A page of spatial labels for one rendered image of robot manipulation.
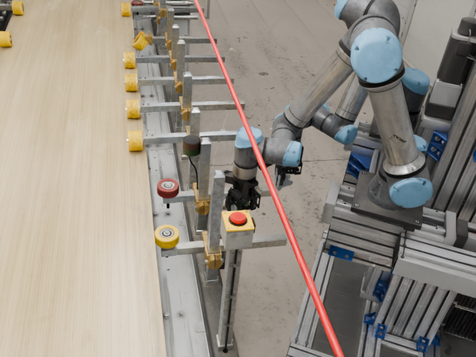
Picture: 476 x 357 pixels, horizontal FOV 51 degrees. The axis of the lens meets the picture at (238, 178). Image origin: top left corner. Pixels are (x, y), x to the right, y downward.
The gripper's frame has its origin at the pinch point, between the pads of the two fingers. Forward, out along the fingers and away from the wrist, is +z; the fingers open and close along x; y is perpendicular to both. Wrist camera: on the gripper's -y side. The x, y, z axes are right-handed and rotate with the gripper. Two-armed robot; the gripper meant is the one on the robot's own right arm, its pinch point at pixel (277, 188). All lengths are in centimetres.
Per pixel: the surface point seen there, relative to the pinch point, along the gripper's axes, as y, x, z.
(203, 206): -30.0, -8.6, -0.6
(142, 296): -54, -50, -4
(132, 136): -54, 23, -12
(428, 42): 232, 269, 54
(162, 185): -44.1, -0.3, -4.6
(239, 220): -30, -57, -37
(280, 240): -5.8, -26.5, 1.7
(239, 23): 76, 404, 87
